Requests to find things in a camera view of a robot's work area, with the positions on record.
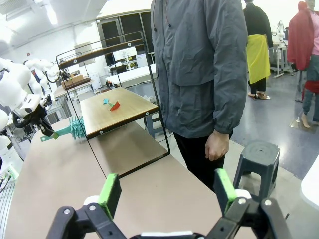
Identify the large white table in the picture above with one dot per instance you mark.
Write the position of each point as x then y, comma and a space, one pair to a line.
311, 184

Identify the teal microfibre duster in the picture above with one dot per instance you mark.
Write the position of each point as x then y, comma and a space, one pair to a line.
76, 128

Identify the small white background robot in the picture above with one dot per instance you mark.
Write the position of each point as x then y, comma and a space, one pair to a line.
280, 31

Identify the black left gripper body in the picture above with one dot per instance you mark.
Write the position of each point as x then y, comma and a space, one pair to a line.
37, 117

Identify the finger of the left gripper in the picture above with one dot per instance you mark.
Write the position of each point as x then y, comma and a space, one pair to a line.
47, 129
55, 136

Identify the white background table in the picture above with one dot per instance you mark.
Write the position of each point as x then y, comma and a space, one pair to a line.
132, 73

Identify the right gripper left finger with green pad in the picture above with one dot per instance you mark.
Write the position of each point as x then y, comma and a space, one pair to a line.
109, 196

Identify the grey background robot desk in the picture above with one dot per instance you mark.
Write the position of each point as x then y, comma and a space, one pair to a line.
279, 49

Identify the grey aluminium workbench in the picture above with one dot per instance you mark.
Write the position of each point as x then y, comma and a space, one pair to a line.
57, 109

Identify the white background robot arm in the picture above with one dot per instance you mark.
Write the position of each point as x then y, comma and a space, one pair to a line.
40, 72

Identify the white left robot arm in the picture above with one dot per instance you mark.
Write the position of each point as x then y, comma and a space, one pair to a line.
15, 82

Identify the teal paper scrap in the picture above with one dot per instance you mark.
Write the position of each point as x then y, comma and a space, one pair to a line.
106, 100

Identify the person in grey jacket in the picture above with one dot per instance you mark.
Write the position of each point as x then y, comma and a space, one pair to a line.
192, 62

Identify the red paper scrap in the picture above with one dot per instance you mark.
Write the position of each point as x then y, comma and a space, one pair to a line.
115, 106

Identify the person's left forearm grey sleeve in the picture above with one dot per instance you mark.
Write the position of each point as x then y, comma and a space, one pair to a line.
230, 99

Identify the black frame wooden two-tier shelf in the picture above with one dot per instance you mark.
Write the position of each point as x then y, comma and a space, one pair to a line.
134, 104

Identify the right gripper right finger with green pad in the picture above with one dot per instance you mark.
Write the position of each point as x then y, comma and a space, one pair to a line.
225, 189

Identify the person with yellow apron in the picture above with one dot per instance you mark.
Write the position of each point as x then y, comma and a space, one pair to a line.
258, 57

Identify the dark glass door cabinet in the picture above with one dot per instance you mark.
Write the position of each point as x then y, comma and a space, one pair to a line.
114, 30

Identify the person's left hand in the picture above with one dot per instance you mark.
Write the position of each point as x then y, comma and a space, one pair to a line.
216, 147

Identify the person in red coat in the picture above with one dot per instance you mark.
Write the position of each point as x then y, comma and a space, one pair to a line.
299, 44

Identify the dark grey plastic stool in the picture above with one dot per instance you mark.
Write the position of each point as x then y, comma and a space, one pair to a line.
256, 161

